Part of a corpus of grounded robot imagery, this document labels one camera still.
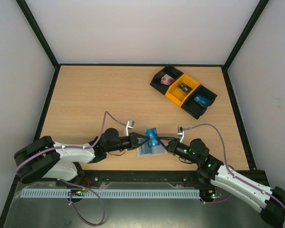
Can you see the white slotted cable duct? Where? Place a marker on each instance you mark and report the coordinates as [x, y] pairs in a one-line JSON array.
[[111, 194]]

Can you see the yellow bin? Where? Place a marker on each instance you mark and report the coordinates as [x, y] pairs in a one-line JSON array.
[[176, 95]]

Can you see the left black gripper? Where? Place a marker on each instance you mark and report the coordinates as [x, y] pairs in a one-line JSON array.
[[133, 140]]

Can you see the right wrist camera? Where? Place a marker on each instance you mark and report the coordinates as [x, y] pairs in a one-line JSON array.
[[181, 133]]

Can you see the dark card in yellow bin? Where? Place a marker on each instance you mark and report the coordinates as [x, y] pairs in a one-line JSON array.
[[184, 88]]

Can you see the black bin with red card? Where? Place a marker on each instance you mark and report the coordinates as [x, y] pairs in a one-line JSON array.
[[171, 71]]

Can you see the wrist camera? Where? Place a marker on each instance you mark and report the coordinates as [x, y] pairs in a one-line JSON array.
[[129, 126], [181, 133]]

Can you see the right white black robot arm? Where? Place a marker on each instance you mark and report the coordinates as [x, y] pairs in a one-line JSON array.
[[269, 202]]

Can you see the black bin with blue card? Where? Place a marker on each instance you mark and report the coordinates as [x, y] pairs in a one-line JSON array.
[[193, 108]]

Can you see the red white card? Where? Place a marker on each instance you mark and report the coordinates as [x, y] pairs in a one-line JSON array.
[[167, 80]]

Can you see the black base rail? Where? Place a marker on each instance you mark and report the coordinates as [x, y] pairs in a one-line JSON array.
[[185, 178]]

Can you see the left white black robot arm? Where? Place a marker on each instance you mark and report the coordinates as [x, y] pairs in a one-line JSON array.
[[45, 158]]

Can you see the blue VIP credit card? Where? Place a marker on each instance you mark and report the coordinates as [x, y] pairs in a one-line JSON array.
[[201, 100]]

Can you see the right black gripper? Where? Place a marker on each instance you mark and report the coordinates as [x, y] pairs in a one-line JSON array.
[[171, 145]]

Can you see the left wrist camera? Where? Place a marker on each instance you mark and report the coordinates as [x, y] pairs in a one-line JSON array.
[[129, 126]]

